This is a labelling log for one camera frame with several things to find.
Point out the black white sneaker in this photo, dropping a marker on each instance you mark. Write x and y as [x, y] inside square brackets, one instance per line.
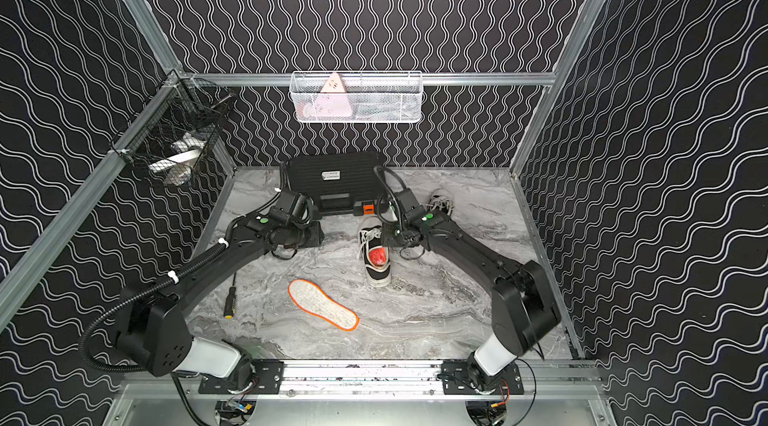
[369, 236]
[441, 200]

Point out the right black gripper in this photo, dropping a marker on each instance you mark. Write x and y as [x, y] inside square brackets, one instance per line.
[385, 235]

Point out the pink triangular card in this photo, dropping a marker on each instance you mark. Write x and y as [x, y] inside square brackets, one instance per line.
[333, 101]

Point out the black wire basket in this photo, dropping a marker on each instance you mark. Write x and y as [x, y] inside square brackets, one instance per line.
[197, 106]

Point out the black plastic tool case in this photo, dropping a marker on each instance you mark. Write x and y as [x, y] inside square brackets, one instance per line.
[339, 184]

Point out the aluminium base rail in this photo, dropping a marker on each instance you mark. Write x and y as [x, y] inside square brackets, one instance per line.
[296, 381]

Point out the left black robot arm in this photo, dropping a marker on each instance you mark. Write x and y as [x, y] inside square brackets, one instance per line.
[151, 326]

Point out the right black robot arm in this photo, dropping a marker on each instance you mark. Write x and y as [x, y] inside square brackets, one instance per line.
[523, 304]

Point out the red patterned insole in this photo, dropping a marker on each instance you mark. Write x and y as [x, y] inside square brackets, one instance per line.
[378, 257]

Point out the white insole orange edge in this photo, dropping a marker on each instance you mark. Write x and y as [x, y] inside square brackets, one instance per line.
[310, 298]

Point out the white wire basket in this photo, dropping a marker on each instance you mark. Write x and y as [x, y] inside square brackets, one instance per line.
[376, 97]

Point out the white items in black basket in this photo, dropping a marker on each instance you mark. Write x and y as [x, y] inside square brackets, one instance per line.
[176, 169]

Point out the yellow black screwdriver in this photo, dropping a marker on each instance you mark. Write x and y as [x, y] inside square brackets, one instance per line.
[231, 299]

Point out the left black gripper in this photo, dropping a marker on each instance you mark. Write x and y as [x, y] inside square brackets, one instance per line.
[306, 233]

